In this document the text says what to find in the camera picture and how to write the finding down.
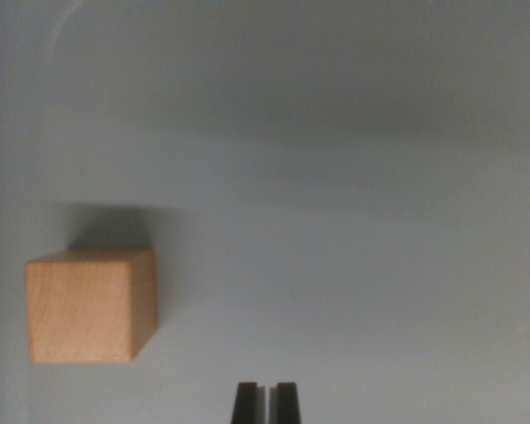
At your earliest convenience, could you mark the light wooden cube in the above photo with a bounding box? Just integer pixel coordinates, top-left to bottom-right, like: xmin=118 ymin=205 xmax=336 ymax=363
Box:
xmin=25 ymin=248 xmax=158 ymax=365

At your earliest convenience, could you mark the white plastic tray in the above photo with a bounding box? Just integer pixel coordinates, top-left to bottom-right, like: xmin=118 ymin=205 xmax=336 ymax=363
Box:
xmin=0 ymin=0 xmax=530 ymax=424

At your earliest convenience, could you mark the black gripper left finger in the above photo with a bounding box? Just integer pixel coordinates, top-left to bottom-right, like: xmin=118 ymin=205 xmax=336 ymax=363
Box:
xmin=231 ymin=382 xmax=267 ymax=424

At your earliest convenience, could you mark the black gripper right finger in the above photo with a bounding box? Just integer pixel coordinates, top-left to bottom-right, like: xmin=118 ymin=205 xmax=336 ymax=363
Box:
xmin=268 ymin=382 xmax=302 ymax=424

